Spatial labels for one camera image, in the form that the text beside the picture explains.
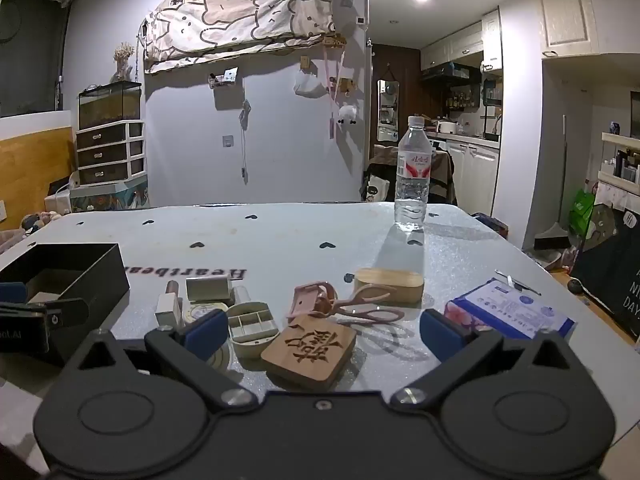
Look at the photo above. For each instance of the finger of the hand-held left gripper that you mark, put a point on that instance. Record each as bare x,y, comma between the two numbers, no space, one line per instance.
11,292
62,310

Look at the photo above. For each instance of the white drawer unit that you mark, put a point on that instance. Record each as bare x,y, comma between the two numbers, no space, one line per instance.
110,152

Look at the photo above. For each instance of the wall mirror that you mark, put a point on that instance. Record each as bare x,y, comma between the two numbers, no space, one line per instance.
387,110

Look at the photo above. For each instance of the wall socket plate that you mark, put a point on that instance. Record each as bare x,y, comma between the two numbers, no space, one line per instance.
228,141

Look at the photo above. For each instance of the dried flower vase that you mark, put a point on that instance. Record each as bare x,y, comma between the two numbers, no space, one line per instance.
123,62

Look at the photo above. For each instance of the small white cosmetic bottle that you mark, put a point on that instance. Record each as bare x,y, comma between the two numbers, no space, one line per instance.
167,307

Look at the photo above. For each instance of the patterned storage box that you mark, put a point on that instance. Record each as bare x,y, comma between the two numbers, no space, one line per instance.
110,197

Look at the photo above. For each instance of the carved wooden tile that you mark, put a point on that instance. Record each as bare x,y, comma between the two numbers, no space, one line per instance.
310,352

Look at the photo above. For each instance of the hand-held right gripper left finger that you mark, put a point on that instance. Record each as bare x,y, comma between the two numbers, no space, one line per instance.
206,331

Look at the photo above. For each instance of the green bag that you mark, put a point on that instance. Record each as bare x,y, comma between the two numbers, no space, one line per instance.
582,212

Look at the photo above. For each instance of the blue wet wipes pack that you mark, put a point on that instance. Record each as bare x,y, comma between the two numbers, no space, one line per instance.
505,310

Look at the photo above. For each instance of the white tote bag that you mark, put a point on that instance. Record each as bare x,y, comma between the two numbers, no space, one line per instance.
375,189

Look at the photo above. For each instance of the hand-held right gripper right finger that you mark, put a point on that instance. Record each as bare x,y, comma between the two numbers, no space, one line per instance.
442,336

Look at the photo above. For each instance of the wooden wall panel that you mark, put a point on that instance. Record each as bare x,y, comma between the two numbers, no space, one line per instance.
30,170

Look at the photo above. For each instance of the beige compartment pill box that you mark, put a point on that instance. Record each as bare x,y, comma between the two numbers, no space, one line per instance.
251,329

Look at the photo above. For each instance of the dark window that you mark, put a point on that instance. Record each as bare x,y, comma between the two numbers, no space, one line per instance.
30,50

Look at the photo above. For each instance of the white storage shelf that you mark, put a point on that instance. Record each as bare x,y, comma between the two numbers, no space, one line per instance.
620,160

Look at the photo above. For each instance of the black storage box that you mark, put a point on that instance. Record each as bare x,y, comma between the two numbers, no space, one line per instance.
95,280

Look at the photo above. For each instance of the floor fan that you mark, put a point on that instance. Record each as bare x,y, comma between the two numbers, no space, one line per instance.
600,225

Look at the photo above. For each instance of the metal tweezers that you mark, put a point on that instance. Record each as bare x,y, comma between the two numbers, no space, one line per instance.
517,282

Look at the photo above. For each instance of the white charger adapter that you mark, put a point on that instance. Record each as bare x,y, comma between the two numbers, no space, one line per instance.
209,288

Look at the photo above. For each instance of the clear water bottle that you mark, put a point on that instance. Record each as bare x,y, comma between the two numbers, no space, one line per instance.
413,175

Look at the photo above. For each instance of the white hanging bag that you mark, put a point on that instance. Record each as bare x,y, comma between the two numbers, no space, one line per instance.
307,84

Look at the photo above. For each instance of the printed cloth on wall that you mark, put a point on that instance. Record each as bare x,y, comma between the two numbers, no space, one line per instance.
235,17

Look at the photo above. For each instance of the oval wooden box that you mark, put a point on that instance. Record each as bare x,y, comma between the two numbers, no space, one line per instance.
390,286

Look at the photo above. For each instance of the white wall cabinet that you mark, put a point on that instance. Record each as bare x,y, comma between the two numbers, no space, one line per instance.
570,15

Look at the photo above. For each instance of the glass fish tank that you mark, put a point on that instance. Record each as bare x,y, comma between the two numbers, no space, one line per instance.
110,107

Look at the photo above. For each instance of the white plush toy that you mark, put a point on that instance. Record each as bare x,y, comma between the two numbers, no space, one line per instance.
347,115

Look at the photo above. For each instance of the chair with draped cloth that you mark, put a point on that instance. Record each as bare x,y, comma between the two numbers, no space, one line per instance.
440,170

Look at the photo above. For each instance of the black sign board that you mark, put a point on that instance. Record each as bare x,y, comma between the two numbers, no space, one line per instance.
610,280

